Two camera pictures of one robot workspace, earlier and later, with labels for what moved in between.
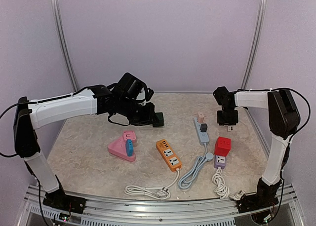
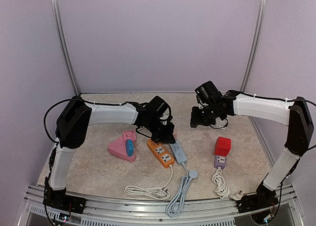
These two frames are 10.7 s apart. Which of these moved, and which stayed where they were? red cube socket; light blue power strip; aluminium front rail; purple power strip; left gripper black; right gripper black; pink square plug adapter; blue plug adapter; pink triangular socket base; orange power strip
Moved: light blue power strip; orange power strip; right gripper black; left gripper black
Stayed: aluminium front rail; pink square plug adapter; blue plug adapter; purple power strip; pink triangular socket base; red cube socket
